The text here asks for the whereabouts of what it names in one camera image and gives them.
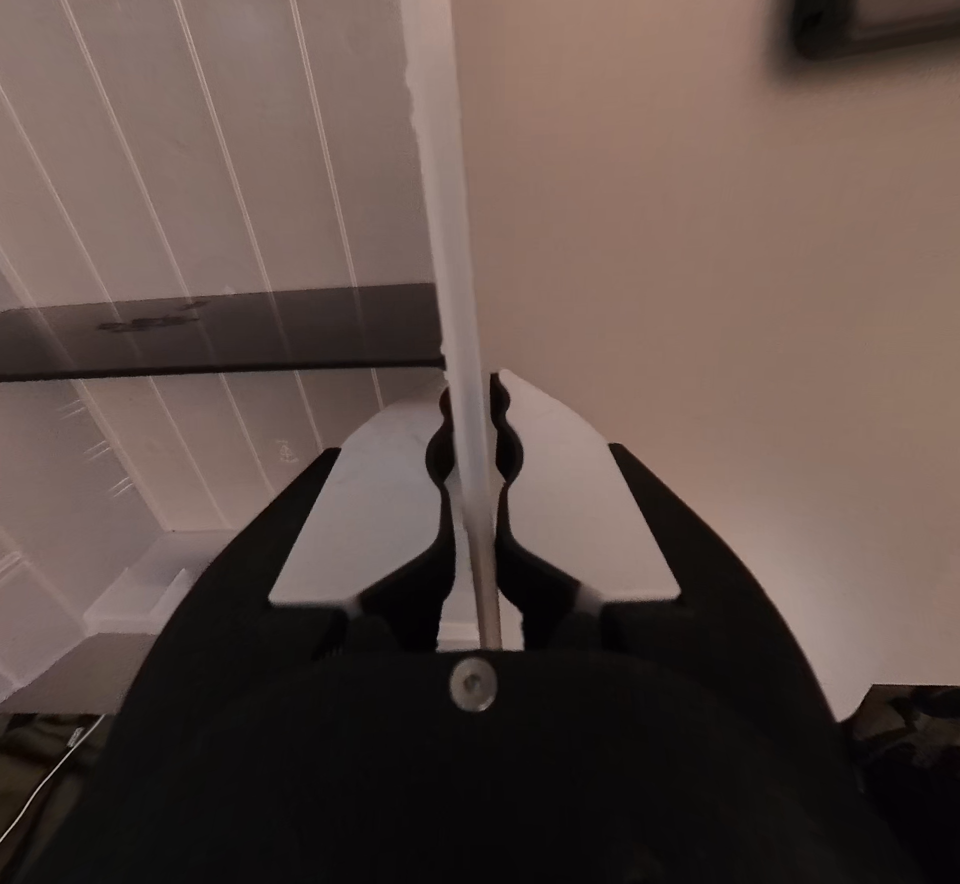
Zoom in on person's dark pants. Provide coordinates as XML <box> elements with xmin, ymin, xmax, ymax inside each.
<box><xmin>0</xmin><ymin>685</ymin><xmax>960</xmax><ymax>884</ymax></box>

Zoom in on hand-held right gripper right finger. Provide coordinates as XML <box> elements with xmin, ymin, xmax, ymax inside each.
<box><xmin>489</xmin><ymin>368</ymin><xmax>684</xmax><ymax>651</ymax></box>

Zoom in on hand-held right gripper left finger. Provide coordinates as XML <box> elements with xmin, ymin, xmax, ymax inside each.
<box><xmin>268</xmin><ymin>381</ymin><xmax>457</xmax><ymax>651</ymax></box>

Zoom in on clear plastic bin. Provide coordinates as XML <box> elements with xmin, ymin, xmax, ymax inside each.
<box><xmin>0</xmin><ymin>0</ymin><xmax>502</xmax><ymax>712</ymax></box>

